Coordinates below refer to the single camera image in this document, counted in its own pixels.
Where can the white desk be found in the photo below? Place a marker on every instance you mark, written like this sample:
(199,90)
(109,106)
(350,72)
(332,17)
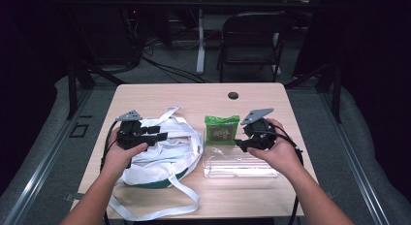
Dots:
(201,40)

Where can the person's left hand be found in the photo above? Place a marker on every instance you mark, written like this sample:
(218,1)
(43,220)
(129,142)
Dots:
(121,160)

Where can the dark equipment with red light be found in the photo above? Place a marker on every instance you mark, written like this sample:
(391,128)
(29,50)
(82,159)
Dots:
(129,34)

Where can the white tote bag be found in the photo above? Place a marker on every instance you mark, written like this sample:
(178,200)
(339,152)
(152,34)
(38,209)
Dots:
(171,160)

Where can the clear plastic container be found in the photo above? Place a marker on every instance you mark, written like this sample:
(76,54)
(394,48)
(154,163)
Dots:
(239,165)

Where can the black folding chair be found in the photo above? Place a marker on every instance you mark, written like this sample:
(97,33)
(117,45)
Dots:
(252,27)

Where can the grey metal floor rail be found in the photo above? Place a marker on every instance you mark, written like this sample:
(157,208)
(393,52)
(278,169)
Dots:
(42,163)
(352,160)

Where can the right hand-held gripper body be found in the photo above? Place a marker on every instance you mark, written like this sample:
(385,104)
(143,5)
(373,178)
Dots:
(260,131)

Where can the black metal stand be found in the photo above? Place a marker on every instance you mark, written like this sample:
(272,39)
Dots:
(336,95)
(72,89)

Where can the grey table bracket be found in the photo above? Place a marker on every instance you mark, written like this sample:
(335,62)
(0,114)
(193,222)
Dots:
(72,197)
(331,195)

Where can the green snack packet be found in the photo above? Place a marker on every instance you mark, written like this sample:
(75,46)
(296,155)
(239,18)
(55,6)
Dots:
(222,129)

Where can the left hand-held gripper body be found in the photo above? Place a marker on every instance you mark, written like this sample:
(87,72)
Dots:
(131,136)

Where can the person's right hand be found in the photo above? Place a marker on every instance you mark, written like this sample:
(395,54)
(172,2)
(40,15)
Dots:
(281,154)

